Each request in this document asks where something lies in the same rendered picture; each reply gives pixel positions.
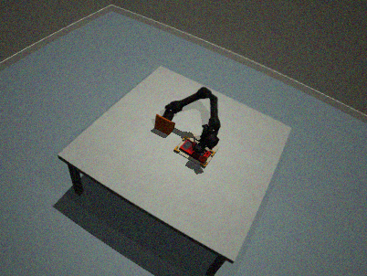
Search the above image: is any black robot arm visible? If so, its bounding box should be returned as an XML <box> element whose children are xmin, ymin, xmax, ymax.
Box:
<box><xmin>162</xmin><ymin>86</ymin><xmax>221</xmax><ymax>150</ymax></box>

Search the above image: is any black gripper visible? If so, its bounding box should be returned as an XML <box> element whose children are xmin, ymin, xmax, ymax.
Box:
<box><xmin>193</xmin><ymin>135</ymin><xmax>207</xmax><ymax>154</ymax></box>

